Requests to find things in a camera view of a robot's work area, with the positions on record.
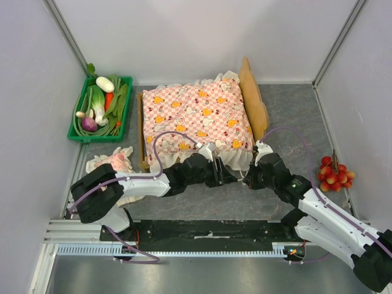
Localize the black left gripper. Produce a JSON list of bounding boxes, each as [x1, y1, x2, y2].
[[186, 157, 238, 188]]

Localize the wooden pet bed frame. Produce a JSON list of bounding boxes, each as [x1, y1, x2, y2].
[[136, 56, 270, 172]]

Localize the pink checkered duck mattress cover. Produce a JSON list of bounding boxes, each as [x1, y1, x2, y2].
[[142, 69, 255, 181]]

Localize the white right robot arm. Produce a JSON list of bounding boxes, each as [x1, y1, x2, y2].
[[243, 153, 391, 293]]

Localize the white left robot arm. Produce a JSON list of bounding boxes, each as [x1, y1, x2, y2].
[[69, 154, 238, 241]]

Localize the red toy cherry bunch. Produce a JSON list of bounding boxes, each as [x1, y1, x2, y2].
[[317, 149, 356, 192]]

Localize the pink frilled pillow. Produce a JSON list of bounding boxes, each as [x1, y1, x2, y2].
[[85, 146, 145, 205]]

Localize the green toy leafy vegetable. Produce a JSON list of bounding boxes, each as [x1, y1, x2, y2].
[[104, 75, 129, 123]]

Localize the green plastic crate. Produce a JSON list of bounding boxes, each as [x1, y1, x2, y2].
[[68, 77, 133, 143]]

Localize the orange toy carrot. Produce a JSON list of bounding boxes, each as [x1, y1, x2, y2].
[[104, 92, 114, 111]]

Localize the purple toy onion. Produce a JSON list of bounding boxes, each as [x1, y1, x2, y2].
[[81, 117, 98, 132]]

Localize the green toy bok choy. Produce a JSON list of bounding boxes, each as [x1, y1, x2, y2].
[[87, 85, 108, 127]]

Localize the white toy radish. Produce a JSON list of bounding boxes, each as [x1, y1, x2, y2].
[[96, 77, 115, 93]]

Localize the toy mushroom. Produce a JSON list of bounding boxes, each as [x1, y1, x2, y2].
[[75, 111, 86, 118]]

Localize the green toy long beans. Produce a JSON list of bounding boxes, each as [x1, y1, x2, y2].
[[70, 85, 127, 138]]

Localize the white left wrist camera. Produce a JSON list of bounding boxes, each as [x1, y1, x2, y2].
[[196, 142, 216, 162]]

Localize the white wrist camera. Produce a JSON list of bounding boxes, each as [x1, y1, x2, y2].
[[251, 140, 273, 166], [196, 142, 216, 162]]

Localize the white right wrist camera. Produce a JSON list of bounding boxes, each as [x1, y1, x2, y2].
[[251, 140, 273, 166]]

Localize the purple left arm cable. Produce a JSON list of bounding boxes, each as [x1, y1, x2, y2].
[[69, 131, 203, 264]]

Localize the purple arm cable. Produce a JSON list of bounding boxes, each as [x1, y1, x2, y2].
[[262, 126, 392, 265], [69, 131, 203, 264]]

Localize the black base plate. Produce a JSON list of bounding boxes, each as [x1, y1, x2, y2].
[[118, 220, 303, 252]]

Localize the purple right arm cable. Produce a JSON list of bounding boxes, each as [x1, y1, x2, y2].
[[262, 126, 392, 265]]

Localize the grey slotted cable duct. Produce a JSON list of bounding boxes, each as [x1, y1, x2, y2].
[[57, 244, 288, 258]]

